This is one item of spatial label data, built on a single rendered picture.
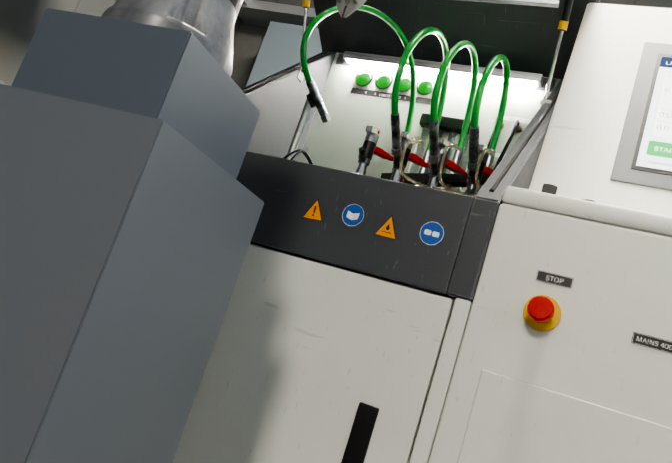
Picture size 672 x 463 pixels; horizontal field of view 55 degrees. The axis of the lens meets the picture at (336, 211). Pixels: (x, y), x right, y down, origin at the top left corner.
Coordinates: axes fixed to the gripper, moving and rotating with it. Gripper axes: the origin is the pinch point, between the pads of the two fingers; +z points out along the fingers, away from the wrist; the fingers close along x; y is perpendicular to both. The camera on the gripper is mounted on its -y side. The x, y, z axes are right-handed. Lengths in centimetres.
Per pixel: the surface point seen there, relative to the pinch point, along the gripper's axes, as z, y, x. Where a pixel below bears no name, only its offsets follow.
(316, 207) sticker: 35.8, -2.2, 5.6
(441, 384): 57, -2, 34
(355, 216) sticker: 35.8, -2.2, 13.0
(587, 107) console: -3, -31, 41
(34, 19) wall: -39, -93, -204
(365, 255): 41.7, -2.2, 16.7
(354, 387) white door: 62, -2, 21
